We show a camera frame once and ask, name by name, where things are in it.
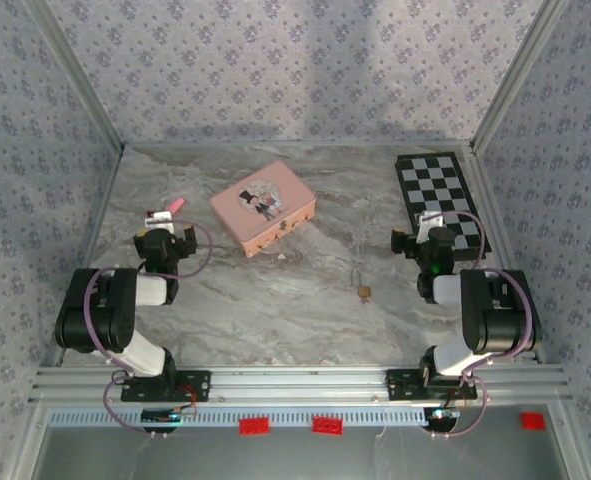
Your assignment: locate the small brass padlock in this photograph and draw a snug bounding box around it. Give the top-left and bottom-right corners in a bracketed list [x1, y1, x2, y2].
[355, 268, 374, 301]

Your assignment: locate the pink tin box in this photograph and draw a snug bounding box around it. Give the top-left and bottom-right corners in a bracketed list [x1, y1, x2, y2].
[209, 159, 318, 259]

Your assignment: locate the black grey chessboard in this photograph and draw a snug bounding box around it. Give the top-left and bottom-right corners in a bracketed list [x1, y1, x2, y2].
[394, 152, 489, 262]

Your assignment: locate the grey metal sheet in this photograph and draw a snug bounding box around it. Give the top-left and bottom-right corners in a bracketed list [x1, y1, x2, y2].
[14, 404, 591, 480]

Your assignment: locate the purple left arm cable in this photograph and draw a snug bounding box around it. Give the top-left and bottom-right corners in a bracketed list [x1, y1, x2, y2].
[84, 220, 213, 442]

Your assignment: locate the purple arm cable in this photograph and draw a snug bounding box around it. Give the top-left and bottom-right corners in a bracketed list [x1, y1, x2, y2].
[84, 220, 213, 442]
[430, 209, 535, 442]

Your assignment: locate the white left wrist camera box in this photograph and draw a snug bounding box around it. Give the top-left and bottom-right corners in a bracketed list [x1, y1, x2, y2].
[144, 210, 174, 232]

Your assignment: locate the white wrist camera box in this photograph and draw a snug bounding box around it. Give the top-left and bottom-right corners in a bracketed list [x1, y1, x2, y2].
[416, 209, 446, 242]
[144, 210, 174, 232]

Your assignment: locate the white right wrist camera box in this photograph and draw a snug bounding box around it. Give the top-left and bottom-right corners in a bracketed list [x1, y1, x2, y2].
[416, 209, 446, 242]

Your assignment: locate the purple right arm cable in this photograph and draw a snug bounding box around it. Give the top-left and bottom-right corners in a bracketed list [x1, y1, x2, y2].
[430, 209, 535, 442]

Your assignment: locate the aluminium side rail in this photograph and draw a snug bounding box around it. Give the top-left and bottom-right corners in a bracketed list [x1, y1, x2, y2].
[468, 149, 547, 364]
[41, 144, 126, 367]

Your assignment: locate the aluminium front rail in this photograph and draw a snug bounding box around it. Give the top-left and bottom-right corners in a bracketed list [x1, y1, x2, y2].
[27, 364, 574, 405]

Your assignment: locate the aluminium frame post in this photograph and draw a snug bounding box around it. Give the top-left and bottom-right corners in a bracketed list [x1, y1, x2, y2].
[23, 0, 127, 152]
[469, 0, 572, 154]

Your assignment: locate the grey slotted cable duct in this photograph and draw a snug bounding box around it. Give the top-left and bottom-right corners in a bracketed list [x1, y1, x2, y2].
[48, 406, 427, 427]

